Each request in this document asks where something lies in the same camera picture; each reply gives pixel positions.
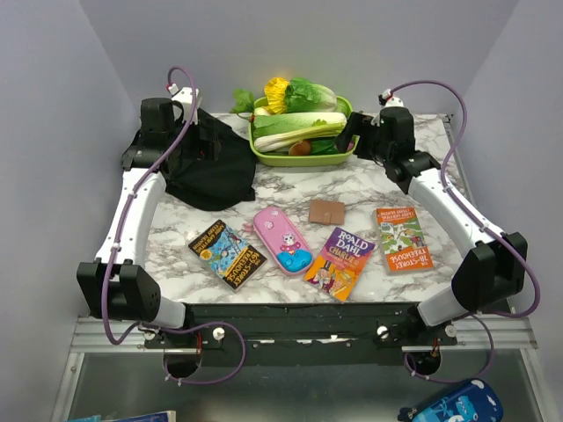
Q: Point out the pink pencil case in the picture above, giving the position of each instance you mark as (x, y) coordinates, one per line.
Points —
(283, 241)

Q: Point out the Roald Dahl Charlie book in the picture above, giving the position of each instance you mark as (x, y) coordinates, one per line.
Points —
(339, 264)

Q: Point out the blue Treehouse book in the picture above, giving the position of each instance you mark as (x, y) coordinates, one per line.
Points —
(229, 256)

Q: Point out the blue pencil case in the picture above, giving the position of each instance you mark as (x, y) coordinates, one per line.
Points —
(470, 400)

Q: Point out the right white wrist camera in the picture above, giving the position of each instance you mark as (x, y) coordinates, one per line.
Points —
(388, 99)

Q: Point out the black student backpack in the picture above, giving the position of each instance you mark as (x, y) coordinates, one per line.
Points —
(215, 185)

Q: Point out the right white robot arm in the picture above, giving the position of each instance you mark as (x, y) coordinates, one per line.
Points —
(493, 261)

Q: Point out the brown leather wallet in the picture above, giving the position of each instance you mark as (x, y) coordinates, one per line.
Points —
(327, 212)

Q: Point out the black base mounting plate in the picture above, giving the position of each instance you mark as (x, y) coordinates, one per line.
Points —
(299, 335)

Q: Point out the green celery stalks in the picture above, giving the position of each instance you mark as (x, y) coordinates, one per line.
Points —
(269, 143)

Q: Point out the yellow flower vegetable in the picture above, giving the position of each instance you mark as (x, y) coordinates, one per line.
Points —
(275, 92)

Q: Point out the green lettuce head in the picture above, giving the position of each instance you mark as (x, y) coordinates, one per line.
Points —
(303, 96)

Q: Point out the long white green cabbage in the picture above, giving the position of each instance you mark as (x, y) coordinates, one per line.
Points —
(282, 123)

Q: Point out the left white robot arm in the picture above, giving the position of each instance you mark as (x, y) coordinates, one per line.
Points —
(115, 284)

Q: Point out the green leaf sprig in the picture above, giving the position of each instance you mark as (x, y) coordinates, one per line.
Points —
(243, 102)

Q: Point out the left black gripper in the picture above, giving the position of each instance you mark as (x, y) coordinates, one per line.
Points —
(210, 147)

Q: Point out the orange 78-Storey Treehouse book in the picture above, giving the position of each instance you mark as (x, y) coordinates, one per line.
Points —
(402, 242)

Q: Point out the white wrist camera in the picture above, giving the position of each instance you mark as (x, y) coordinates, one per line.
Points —
(388, 99)
(185, 97)

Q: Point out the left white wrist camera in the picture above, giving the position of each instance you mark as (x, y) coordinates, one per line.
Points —
(185, 97)

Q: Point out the green vegetable tray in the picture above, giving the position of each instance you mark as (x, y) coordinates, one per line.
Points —
(323, 150)

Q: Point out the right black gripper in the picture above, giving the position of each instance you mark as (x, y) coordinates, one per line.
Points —
(359, 125)

